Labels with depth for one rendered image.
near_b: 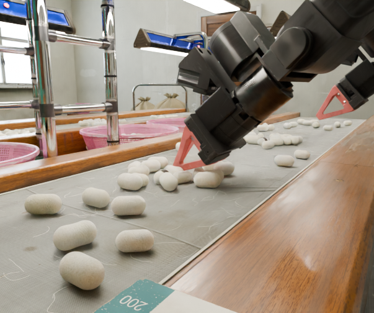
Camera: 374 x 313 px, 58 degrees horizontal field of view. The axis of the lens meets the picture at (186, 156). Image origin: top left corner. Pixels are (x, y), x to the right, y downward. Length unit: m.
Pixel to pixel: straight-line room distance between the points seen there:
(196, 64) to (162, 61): 5.70
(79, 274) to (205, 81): 0.31
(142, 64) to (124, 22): 0.83
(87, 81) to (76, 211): 6.86
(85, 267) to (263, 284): 0.11
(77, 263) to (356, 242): 0.20
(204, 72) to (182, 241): 0.24
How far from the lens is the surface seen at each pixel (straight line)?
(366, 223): 0.32
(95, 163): 0.59
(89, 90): 7.20
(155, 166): 0.55
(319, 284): 0.22
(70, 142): 0.97
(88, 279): 0.24
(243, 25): 0.46
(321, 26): 0.39
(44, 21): 0.61
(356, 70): 0.79
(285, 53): 0.39
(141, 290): 0.16
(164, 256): 0.29
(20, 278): 0.28
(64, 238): 0.30
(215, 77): 0.46
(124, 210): 0.37
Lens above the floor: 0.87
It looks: 11 degrees down
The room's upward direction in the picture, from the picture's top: straight up
